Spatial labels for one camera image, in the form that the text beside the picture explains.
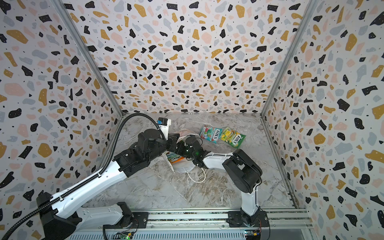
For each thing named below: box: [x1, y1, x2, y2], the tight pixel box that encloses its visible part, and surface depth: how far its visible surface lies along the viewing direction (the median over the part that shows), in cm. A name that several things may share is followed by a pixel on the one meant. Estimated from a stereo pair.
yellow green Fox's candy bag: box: [220, 126, 246, 149], surface depth 108 cm
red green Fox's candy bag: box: [199, 125, 223, 144], surface depth 108 cm
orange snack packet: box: [170, 156, 185, 164], surface depth 89 cm
